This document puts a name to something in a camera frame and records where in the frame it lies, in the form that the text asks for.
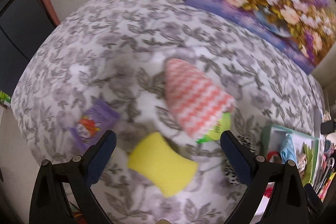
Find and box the leopard print scrunchie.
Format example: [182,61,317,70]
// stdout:
[224,135,257,187]

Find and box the red tape roll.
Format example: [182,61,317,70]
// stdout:
[266,151,282,164]

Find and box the purple cartoon wipes packet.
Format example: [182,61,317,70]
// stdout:
[70,99,120,154]

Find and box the teal white tray box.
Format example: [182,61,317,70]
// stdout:
[261,124,323,216]

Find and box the blue face mask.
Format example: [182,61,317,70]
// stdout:
[279,133,297,165]

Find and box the yellow sponge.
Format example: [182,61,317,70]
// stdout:
[127,132,198,197]

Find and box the lime green cloth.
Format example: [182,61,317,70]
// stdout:
[301,143,314,186]

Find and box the pink white striped cloth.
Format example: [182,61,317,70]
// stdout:
[165,59,236,140]

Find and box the red pink pipe-cleaner flower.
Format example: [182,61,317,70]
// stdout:
[264,185,274,198]

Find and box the pink floral scrunchie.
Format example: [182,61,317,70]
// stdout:
[297,153,307,174]

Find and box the green tissue pack upper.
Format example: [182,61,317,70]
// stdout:
[197,112,231,143]

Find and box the black power adapter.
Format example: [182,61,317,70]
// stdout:
[321,120,336,135]

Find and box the grey floral blanket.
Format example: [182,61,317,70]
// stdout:
[11,0,324,223]

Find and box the dark cabinet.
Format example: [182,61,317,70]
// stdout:
[1,0,56,96]

